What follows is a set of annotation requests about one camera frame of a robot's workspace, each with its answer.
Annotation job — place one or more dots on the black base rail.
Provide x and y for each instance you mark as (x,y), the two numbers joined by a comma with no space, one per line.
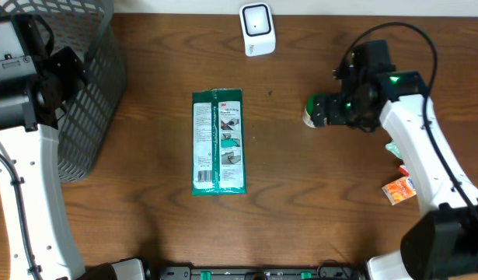
(325,272)

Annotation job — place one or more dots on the green lid glass jar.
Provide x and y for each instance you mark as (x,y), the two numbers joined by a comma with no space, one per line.
(314,114)

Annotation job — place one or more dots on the white barcode scanner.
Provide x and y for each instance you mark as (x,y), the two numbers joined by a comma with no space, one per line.
(257,29)

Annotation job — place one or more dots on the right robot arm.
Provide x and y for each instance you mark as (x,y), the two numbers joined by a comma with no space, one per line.
(444,242)

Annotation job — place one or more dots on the grey plastic mesh basket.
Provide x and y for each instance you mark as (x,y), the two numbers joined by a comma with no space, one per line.
(84,26)

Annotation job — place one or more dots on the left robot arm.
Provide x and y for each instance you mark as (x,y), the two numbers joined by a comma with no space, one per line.
(35,82)

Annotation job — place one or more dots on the red snack bar wrapper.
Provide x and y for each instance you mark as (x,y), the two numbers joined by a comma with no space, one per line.
(403,170)

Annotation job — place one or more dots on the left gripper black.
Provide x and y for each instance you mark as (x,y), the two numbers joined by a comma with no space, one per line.
(65,71)

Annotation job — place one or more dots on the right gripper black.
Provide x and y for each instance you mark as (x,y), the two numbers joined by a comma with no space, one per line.
(336,115)

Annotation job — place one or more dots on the orange tissue pack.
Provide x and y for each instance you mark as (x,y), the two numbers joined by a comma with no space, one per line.
(399,190)

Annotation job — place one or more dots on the mint green wipes packet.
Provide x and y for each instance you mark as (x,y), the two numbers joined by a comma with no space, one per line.
(392,147)

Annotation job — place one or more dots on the green 3M gloves package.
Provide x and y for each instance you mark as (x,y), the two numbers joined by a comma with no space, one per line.
(218,147)

